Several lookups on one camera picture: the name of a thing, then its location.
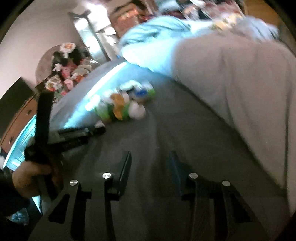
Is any left hand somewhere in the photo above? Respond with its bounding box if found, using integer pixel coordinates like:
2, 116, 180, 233
12, 161, 63, 198

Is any light blue perforated basket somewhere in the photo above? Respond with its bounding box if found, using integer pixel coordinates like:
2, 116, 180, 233
2, 113, 42, 215

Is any wooden chest of drawers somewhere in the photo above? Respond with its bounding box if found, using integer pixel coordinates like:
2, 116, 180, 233
1, 95, 38, 154

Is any black television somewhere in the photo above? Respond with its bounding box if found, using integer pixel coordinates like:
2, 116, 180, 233
0, 77, 35, 137

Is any grey bed sheet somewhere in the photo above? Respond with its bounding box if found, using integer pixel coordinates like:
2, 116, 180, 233
50, 62, 290, 240

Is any light blue grey duvet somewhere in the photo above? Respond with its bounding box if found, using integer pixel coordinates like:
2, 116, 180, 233
119, 16, 295, 212

